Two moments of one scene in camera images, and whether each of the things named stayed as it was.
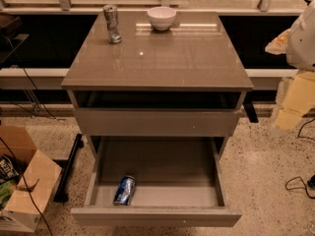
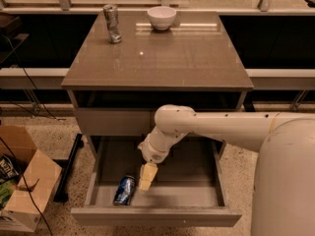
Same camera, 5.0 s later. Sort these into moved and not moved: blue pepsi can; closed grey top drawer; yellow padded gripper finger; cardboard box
Moved: yellow padded gripper finger
Not moved: closed grey top drawer; blue pepsi can; cardboard box
